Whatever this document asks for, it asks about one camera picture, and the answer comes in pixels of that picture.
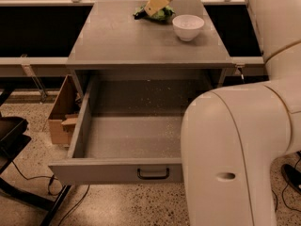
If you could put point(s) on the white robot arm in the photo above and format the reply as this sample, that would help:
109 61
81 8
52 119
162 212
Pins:
231 135

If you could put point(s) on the grey open top drawer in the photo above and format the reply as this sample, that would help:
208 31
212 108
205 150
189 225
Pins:
130 121

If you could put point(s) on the green chip bag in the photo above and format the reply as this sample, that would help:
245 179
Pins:
162 15

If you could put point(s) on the white ceramic bowl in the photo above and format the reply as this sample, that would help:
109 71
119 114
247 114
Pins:
187 27

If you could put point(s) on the grey metal cabinet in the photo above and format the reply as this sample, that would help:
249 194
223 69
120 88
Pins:
113 39

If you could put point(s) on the brown cardboard box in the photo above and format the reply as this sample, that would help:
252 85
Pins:
63 116

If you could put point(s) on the black wheeled base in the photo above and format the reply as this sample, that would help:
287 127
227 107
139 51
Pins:
292 177

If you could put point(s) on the black drawer handle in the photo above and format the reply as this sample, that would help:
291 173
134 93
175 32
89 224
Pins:
152 174

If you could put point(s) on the black cart frame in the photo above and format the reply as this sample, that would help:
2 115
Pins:
29 170

